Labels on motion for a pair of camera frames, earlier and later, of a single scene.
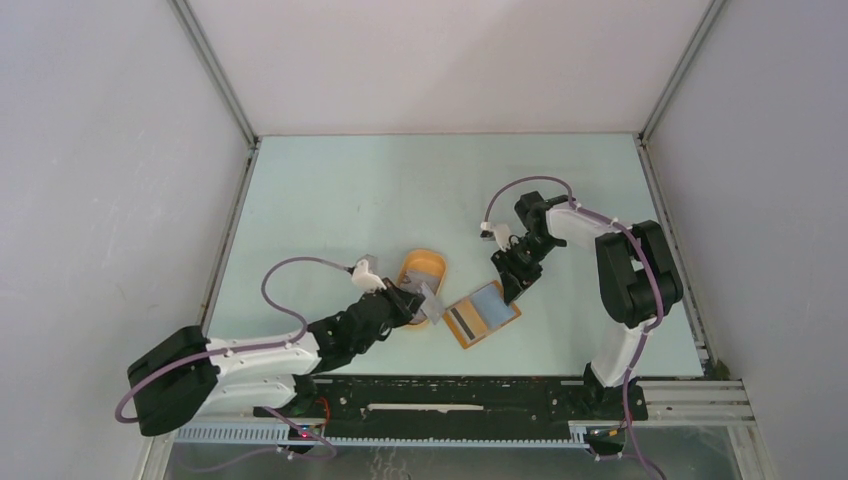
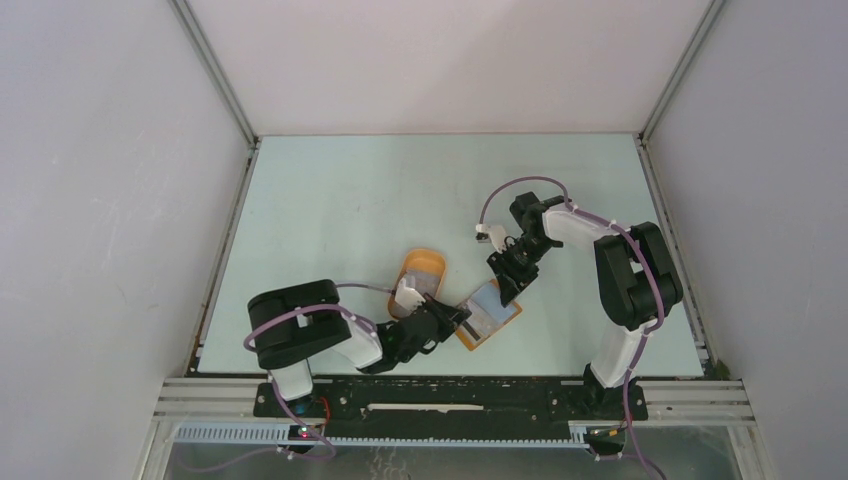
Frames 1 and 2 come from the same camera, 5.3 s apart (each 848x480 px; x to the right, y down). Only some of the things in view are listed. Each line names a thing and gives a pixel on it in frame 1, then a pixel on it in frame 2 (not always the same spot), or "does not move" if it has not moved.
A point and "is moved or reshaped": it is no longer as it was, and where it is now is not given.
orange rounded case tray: (422, 265) does not move
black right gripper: (514, 278) does not move
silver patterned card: (432, 305) is moved or reshaped
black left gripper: (406, 303) -> (448, 317)
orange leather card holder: (474, 317) does not move
